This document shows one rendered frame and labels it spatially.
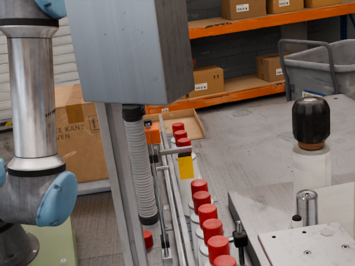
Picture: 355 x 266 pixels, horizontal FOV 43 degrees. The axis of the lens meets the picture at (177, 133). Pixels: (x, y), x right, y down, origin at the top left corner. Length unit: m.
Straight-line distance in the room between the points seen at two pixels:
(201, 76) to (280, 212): 3.75
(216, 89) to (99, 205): 3.61
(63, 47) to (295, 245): 4.74
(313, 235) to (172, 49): 0.33
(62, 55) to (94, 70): 4.46
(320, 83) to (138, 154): 2.53
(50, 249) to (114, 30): 0.60
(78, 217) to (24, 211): 0.44
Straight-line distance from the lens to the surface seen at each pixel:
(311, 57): 3.62
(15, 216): 0.99
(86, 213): 1.41
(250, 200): 1.25
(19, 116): 0.95
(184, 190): 1.15
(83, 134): 1.50
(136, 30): 0.69
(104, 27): 0.73
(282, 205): 1.22
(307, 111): 1.02
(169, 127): 2.00
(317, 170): 1.06
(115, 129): 0.84
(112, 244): 1.23
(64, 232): 1.19
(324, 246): 0.60
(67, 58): 5.22
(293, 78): 3.35
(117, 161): 0.87
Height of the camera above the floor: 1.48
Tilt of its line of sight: 20 degrees down
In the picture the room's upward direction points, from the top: 7 degrees counter-clockwise
